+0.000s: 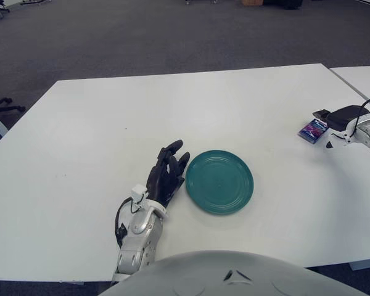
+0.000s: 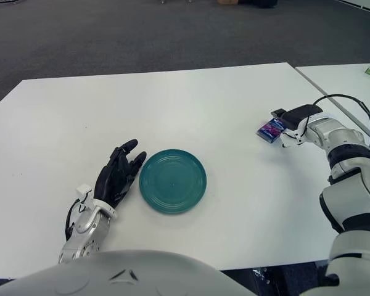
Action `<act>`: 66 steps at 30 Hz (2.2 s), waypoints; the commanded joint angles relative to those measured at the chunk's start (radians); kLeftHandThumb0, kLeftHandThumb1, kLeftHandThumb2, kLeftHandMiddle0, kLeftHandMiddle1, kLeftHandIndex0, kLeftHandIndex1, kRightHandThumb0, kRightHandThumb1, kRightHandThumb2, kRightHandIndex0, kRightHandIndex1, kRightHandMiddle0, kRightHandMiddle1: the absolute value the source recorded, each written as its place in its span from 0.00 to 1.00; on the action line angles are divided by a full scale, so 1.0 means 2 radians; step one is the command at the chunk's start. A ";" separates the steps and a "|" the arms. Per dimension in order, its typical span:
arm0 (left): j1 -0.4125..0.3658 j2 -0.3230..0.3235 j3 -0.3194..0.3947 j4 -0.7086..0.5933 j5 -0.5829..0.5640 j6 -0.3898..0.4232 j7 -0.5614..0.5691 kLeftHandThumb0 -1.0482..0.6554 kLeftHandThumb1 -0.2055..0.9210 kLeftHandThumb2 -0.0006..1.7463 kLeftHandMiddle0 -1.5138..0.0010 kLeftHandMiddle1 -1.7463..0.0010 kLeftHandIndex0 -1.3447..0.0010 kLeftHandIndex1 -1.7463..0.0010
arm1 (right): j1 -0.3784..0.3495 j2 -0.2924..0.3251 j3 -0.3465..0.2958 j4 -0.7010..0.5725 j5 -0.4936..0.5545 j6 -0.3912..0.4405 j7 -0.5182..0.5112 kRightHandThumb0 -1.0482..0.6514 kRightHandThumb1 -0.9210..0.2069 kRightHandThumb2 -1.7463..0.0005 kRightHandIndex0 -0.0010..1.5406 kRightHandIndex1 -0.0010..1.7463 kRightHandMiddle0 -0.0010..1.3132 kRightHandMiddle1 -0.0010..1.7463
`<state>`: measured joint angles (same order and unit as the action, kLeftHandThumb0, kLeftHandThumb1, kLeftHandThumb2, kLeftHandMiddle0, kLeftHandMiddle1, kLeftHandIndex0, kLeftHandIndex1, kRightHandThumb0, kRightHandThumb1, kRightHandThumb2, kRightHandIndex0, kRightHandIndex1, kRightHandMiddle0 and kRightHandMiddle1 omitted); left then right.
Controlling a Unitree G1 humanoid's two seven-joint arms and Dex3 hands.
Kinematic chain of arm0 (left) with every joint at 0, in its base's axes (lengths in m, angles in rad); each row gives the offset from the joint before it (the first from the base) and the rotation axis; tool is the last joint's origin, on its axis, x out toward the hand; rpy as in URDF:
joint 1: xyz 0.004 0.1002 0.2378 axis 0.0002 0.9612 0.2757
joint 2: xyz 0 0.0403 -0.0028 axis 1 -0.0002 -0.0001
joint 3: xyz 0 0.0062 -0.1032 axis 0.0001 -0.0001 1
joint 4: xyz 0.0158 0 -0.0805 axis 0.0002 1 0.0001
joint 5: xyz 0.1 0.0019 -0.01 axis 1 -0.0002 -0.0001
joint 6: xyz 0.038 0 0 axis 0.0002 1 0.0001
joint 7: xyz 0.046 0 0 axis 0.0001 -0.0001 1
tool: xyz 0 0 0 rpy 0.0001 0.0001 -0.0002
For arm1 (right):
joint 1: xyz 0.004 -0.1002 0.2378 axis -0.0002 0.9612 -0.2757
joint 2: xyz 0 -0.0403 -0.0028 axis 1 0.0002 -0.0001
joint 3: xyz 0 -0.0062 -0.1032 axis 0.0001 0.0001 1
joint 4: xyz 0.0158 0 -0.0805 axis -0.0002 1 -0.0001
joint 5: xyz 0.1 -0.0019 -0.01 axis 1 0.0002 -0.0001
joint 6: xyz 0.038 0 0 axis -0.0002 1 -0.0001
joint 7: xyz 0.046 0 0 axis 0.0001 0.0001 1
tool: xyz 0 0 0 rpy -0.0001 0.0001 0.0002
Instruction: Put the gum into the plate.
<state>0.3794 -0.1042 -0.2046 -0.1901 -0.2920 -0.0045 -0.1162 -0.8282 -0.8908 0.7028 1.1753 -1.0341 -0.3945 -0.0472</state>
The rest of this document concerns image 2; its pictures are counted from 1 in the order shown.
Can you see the dark background furniture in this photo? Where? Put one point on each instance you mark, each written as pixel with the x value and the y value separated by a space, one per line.
pixel 259 3

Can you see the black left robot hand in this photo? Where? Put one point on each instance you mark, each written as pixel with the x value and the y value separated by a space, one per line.
pixel 111 182

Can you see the purple blue gum pack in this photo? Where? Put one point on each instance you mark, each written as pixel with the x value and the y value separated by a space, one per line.
pixel 269 131

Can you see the grey robot torso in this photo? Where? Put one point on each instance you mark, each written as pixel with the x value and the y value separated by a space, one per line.
pixel 120 274

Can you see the teal round plate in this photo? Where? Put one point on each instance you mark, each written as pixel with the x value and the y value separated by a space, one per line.
pixel 173 182

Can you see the white wrist sensor box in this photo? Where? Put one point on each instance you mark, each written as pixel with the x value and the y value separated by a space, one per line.
pixel 84 191
pixel 290 139

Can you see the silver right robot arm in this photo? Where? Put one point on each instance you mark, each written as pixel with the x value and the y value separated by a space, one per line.
pixel 351 197

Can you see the brown cardboard box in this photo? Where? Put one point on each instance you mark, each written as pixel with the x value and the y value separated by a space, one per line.
pixel 226 2

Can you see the white right wrist sensor box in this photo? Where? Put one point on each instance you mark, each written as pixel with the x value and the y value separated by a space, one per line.
pixel 290 139

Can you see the white left wrist sensor box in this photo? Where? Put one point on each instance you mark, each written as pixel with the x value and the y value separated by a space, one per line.
pixel 84 191

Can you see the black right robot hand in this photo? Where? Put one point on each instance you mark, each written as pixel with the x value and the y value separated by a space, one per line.
pixel 299 114

